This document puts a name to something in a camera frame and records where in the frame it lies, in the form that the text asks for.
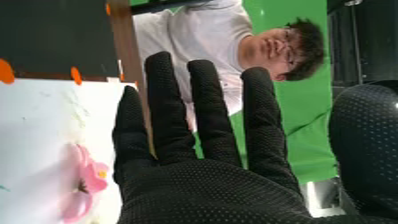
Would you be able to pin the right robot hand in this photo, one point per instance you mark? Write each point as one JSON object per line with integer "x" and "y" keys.
{"x": 224, "y": 193}

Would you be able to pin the person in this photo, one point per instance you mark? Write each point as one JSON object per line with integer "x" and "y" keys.
{"x": 206, "y": 36}

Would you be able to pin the dark mat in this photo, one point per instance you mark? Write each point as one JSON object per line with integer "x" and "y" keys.
{"x": 53, "y": 36}

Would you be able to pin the pink flower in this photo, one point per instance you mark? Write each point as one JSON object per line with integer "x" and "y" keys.
{"x": 89, "y": 180}

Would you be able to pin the white sheet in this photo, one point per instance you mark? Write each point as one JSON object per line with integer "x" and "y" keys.
{"x": 41, "y": 133}

